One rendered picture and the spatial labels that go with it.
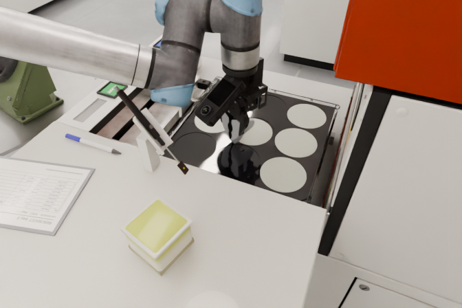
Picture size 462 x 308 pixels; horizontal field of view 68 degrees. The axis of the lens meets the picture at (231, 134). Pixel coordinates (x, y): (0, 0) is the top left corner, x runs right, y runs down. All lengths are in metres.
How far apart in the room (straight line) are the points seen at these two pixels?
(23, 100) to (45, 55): 0.52
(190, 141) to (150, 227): 0.35
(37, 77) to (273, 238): 0.81
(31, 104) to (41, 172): 0.42
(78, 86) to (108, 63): 0.64
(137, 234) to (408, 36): 0.42
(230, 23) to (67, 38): 0.26
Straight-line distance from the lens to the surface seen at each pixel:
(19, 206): 0.71
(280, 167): 0.77
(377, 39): 0.43
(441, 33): 0.43
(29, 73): 1.10
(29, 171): 0.76
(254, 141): 0.81
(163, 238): 0.51
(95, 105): 0.89
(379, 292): 0.82
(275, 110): 0.91
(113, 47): 0.61
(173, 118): 0.93
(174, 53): 0.62
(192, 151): 0.80
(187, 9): 0.64
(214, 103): 0.68
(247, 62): 0.65
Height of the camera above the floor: 1.46
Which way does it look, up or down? 43 degrees down
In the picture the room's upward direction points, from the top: straight up
